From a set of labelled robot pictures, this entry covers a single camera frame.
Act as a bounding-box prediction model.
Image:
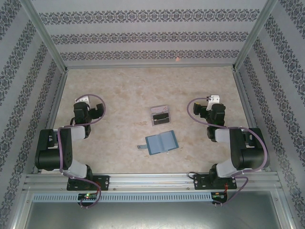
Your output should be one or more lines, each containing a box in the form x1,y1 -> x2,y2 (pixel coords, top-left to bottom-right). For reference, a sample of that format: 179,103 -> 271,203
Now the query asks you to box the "white VIP blossom card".
151,104 -> 169,115

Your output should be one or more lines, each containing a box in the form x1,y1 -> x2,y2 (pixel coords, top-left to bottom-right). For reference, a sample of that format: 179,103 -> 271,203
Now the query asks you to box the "teal leather card holder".
137,130 -> 180,156

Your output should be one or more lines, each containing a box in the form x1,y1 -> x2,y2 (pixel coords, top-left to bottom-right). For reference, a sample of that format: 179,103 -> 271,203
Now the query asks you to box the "clear acrylic card stand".
150,104 -> 172,127

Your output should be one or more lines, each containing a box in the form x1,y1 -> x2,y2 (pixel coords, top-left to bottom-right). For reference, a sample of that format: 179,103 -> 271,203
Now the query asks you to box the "small circuit board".
78,193 -> 98,201
211,191 -> 228,200

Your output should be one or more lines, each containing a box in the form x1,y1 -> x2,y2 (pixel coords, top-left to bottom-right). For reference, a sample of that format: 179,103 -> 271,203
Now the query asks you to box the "grey metal panel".
22,201 -> 290,229

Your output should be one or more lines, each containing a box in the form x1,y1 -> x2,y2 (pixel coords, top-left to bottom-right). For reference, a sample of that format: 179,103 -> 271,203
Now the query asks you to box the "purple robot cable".
57,94 -> 107,206
186,96 -> 270,206

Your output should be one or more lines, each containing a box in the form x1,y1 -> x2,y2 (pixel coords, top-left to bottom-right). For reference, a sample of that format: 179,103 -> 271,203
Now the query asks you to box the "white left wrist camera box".
74,94 -> 93,104

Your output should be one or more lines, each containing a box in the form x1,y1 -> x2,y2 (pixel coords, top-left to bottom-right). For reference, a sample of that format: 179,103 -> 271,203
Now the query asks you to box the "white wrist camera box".
74,94 -> 93,104
206,94 -> 221,111

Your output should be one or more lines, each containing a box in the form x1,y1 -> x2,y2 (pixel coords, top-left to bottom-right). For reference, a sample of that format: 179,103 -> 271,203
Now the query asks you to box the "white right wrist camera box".
206,94 -> 221,111

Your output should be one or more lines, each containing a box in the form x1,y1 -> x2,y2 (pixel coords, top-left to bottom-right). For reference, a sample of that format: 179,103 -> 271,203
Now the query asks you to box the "aluminium table side rail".
232,70 -> 272,172
33,70 -> 69,174

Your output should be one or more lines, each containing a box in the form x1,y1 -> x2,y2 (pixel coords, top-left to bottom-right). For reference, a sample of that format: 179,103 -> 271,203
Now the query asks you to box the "aluminium rear frame bar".
65,63 -> 235,70

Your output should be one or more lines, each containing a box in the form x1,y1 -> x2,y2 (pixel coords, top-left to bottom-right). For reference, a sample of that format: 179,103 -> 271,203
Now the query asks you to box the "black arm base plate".
66,175 -> 111,191
193,174 -> 236,191

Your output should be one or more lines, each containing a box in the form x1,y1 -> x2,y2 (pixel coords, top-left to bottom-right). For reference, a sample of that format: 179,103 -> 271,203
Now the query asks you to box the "aluminium frame post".
231,0 -> 281,72
20,0 -> 69,72

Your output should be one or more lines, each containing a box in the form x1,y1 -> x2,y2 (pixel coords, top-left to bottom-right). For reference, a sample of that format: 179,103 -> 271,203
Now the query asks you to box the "aluminium mounting rail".
22,173 -> 280,193

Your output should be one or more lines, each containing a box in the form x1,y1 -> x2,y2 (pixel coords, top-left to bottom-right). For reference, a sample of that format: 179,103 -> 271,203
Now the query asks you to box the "slotted grey cable duct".
32,192 -> 213,203

